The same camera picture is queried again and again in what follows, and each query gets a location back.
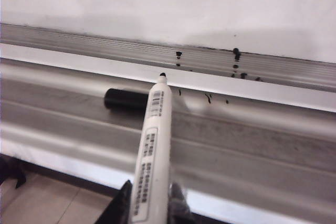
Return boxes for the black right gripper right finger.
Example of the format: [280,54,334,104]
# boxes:
[167,182,197,224]

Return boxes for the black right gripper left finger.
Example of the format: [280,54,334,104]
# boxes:
[94,179,133,224]

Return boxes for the white whiteboard marker black tip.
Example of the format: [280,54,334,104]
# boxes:
[130,72,174,224]

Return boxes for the aluminium whiteboard tray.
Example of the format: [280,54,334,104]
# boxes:
[0,42,336,224]

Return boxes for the black marker cap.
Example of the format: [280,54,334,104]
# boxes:
[103,88,149,110]

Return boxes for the white whiteboard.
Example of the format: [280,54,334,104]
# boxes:
[0,0,336,93]

